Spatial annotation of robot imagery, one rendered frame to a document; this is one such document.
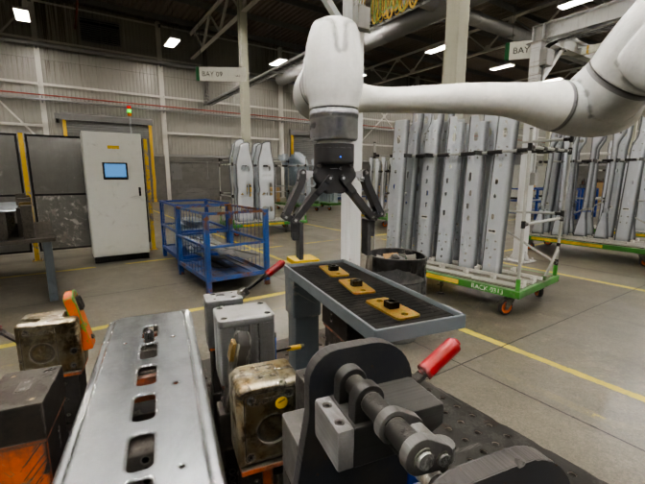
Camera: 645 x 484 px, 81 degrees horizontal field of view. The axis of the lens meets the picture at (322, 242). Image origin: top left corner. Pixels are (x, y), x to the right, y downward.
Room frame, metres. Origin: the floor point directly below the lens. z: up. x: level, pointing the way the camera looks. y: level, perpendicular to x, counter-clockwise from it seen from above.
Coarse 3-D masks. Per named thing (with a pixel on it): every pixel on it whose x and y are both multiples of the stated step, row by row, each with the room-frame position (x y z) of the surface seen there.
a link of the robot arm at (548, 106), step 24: (384, 96) 0.86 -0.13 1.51; (408, 96) 0.84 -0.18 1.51; (432, 96) 0.82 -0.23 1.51; (456, 96) 0.80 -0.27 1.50; (480, 96) 0.78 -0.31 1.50; (504, 96) 0.77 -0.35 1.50; (528, 96) 0.77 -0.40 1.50; (552, 96) 0.77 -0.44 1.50; (576, 96) 0.77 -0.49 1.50; (528, 120) 0.80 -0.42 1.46; (552, 120) 0.79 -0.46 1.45
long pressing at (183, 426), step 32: (128, 320) 0.88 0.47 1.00; (160, 320) 0.88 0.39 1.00; (192, 320) 0.87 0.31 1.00; (128, 352) 0.70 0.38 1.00; (160, 352) 0.70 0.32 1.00; (192, 352) 0.70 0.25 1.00; (96, 384) 0.59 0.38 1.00; (128, 384) 0.59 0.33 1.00; (160, 384) 0.59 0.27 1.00; (192, 384) 0.59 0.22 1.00; (96, 416) 0.50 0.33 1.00; (128, 416) 0.50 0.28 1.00; (160, 416) 0.50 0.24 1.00; (192, 416) 0.50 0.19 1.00; (64, 448) 0.44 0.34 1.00; (96, 448) 0.43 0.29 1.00; (128, 448) 0.44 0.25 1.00; (160, 448) 0.43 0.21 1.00; (192, 448) 0.43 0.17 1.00; (64, 480) 0.38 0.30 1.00; (96, 480) 0.38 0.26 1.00; (128, 480) 0.38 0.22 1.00; (160, 480) 0.38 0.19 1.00; (192, 480) 0.38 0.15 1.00; (224, 480) 0.38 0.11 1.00
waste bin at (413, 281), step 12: (372, 252) 3.20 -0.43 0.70; (384, 252) 3.28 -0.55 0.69; (396, 252) 3.29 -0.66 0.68; (408, 252) 3.25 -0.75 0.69; (372, 264) 2.96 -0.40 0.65; (384, 264) 2.86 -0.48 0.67; (396, 264) 2.82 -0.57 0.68; (408, 264) 2.81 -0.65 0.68; (420, 264) 2.87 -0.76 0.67; (384, 276) 2.87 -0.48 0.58; (396, 276) 2.83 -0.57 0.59; (408, 276) 2.83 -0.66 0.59; (420, 276) 2.89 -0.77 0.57; (420, 288) 2.96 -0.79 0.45
